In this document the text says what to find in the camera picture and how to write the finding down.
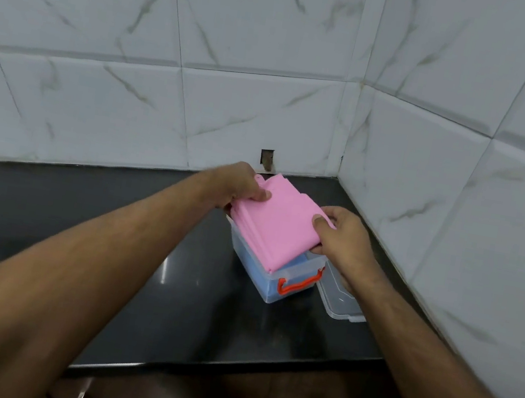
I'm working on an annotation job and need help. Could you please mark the person's left hand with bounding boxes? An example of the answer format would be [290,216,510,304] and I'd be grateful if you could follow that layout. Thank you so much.
[195,155,277,218]

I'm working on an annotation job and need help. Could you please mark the person's right hand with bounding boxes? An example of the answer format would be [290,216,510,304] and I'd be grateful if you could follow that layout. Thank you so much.
[304,202,385,279]

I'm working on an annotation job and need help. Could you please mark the pink cloth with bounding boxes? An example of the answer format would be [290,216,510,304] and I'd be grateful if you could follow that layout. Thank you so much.
[220,167,344,283]

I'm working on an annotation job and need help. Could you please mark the person's right forearm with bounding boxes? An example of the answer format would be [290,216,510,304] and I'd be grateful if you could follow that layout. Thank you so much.
[317,256,525,398]

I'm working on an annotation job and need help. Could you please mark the person's left forearm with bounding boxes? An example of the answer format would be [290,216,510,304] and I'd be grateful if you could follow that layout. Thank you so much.
[0,138,222,398]

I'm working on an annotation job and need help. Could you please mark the clear plastic storage box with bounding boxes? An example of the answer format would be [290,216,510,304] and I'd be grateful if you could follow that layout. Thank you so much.
[213,215,332,313]

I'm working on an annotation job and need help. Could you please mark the clear plastic box lid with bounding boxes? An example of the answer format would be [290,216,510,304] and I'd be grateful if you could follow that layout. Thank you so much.
[311,259,375,325]

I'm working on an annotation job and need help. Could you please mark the red box latch handle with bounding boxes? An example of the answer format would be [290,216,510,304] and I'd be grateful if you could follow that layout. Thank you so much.
[276,260,325,302]

